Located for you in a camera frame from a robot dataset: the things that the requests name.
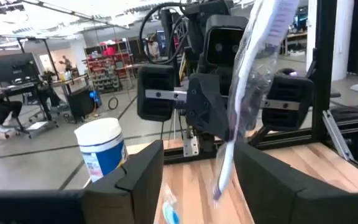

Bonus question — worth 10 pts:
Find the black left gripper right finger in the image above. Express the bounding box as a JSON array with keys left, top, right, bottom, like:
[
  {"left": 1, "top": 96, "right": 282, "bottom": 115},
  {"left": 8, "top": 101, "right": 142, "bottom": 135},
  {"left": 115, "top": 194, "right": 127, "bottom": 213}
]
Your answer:
[{"left": 233, "top": 140, "right": 358, "bottom": 224}]

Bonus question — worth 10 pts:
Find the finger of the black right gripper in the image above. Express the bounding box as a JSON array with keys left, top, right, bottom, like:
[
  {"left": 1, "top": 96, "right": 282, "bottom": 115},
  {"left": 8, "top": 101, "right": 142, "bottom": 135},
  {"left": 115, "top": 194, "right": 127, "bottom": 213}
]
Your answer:
[
  {"left": 261, "top": 68, "right": 314, "bottom": 131},
  {"left": 137, "top": 63, "right": 231, "bottom": 142}
]

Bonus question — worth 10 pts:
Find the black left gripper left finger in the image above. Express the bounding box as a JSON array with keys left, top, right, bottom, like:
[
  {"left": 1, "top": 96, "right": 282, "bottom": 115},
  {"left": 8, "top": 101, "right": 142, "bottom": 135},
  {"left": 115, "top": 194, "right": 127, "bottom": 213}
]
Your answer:
[{"left": 0, "top": 139, "right": 165, "bottom": 224}]

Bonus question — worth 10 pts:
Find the purple toothbrush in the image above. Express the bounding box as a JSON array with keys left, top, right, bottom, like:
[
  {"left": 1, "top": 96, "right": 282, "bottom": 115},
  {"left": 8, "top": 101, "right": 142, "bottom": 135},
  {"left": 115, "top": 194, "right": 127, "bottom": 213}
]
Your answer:
[{"left": 211, "top": 0, "right": 301, "bottom": 202}]

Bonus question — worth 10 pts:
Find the Lysol wipes canister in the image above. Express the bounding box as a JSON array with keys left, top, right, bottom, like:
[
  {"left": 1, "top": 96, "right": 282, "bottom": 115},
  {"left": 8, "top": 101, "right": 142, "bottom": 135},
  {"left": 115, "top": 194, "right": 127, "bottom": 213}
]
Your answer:
[{"left": 73, "top": 117, "right": 129, "bottom": 184}]

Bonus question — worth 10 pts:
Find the blue toothbrush in clear wrapper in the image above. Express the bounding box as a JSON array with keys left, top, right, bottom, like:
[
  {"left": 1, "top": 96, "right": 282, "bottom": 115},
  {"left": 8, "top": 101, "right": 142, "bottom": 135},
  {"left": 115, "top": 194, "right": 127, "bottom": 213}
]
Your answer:
[{"left": 161, "top": 183, "right": 181, "bottom": 224}]

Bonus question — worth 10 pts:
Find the silver aluminium extrusion bar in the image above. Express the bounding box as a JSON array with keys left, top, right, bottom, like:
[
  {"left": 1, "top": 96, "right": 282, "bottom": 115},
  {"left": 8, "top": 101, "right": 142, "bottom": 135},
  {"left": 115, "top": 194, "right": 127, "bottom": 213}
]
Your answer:
[{"left": 321, "top": 110, "right": 355, "bottom": 162}]

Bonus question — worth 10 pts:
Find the shelf rack with red bins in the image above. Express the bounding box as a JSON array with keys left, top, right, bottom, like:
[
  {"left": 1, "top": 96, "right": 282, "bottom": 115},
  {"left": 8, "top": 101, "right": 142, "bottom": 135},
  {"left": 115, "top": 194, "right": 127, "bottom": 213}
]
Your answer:
[{"left": 84, "top": 40, "right": 135, "bottom": 93}]

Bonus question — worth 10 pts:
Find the black computer tower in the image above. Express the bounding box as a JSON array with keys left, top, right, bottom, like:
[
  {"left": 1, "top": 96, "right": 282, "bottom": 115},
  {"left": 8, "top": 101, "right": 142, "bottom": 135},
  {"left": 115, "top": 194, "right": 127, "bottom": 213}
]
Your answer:
[{"left": 67, "top": 86, "right": 103, "bottom": 124}]

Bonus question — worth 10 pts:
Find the black monitor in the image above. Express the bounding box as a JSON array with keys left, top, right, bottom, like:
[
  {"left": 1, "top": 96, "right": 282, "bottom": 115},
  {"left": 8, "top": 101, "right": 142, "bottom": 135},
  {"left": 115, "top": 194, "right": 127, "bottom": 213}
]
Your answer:
[{"left": 0, "top": 52, "right": 42, "bottom": 83}]

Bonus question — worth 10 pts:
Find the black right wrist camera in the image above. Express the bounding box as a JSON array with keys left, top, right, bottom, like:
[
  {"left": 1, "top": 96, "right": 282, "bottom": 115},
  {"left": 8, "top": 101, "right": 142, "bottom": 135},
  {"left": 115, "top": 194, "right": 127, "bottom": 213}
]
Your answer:
[{"left": 203, "top": 14, "right": 250, "bottom": 68}]

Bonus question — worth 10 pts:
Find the silver arm base bracket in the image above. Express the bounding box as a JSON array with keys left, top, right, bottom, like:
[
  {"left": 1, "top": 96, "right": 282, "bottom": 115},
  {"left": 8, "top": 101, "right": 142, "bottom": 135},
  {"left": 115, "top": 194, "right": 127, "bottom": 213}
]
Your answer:
[{"left": 182, "top": 130, "right": 200, "bottom": 157}]

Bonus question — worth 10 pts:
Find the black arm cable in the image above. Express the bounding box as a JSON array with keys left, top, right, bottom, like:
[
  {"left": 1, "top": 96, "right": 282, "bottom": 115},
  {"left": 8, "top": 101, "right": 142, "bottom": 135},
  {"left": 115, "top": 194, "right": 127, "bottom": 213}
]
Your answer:
[{"left": 139, "top": 2, "right": 198, "bottom": 65}]

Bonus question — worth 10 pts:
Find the black cable ring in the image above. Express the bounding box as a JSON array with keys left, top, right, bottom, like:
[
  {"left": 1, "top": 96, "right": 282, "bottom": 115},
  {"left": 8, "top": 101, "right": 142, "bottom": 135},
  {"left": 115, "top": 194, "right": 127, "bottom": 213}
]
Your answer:
[{"left": 108, "top": 96, "right": 119, "bottom": 111}]

